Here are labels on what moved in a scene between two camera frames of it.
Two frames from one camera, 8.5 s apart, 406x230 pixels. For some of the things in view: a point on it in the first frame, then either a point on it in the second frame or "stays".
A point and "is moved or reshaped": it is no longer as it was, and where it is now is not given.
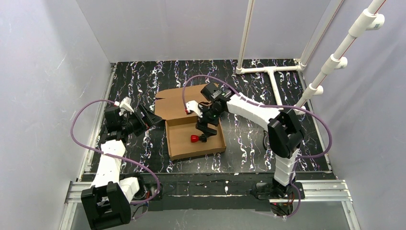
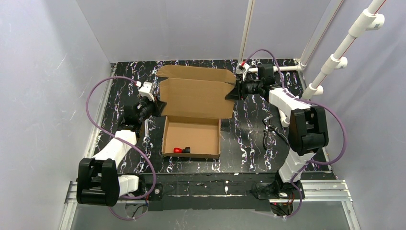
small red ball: x=194 y=138 to x=178 y=150
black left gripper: x=333 y=190 stays
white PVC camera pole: x=369 y=19 stays
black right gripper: x=205 y=127 to x=239 y=89
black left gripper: x=140 y=117 to x=155 y=106
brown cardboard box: x=180 y=126 is moved or reshaped
